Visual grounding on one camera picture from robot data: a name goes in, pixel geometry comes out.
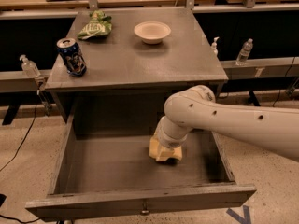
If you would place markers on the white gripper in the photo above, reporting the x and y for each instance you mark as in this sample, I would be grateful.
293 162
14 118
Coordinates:
168 142

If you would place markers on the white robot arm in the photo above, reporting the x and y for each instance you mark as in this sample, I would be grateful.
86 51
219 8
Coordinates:
273 129

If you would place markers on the metal drawer knob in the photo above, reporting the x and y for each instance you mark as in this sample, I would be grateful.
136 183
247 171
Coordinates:
144 211

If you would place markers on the grey open drawer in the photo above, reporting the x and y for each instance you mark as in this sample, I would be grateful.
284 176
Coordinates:
105 170

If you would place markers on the grey wooden cabinet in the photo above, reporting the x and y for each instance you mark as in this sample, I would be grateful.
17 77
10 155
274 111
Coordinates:
122 60

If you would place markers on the small white pump bottle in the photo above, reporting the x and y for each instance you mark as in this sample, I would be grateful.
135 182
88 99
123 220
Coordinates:
214 45

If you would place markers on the white bowl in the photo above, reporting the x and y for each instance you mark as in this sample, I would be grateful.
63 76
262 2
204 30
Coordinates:
152 32

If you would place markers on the clear water bottle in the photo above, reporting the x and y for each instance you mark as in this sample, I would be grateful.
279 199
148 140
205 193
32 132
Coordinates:
244 52

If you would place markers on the blue soda can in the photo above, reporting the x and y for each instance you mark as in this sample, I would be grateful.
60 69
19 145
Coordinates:
71 54

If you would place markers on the green chip bag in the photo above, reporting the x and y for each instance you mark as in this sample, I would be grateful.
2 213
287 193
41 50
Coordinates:
100 25

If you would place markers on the clear sanitizer pump bottle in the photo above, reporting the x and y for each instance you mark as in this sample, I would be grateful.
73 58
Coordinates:
29 67

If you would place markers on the grey metal rail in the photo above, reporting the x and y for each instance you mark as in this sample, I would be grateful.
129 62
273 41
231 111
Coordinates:
256 70

